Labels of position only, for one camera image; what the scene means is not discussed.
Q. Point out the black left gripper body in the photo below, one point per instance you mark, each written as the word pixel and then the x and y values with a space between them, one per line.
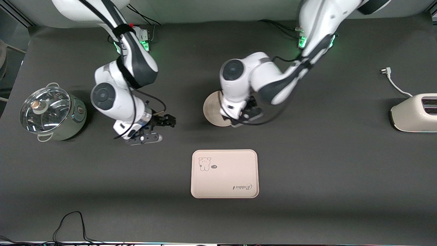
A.
pixel 252 110

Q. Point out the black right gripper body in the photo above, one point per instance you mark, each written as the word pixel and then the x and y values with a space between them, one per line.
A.
pixel 157 122

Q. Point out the round beige plate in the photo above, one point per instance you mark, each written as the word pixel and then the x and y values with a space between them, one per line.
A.
pixel 211 109

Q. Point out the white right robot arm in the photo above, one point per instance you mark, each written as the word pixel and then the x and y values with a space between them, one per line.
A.
pixel 112 99

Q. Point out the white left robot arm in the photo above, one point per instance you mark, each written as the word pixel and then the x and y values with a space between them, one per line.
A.
pixel 269 78

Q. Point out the beige rectangular rabbit tray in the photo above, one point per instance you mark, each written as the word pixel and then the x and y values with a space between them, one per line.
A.
pixel 225 177

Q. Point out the glass pot lid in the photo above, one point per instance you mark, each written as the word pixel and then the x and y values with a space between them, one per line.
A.
pixel 44 109

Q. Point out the cream white toaster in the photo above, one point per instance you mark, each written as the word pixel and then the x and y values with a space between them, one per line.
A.
pixel 413 118

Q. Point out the beige round object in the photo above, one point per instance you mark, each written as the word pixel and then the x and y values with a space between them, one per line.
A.
pixel 1 58

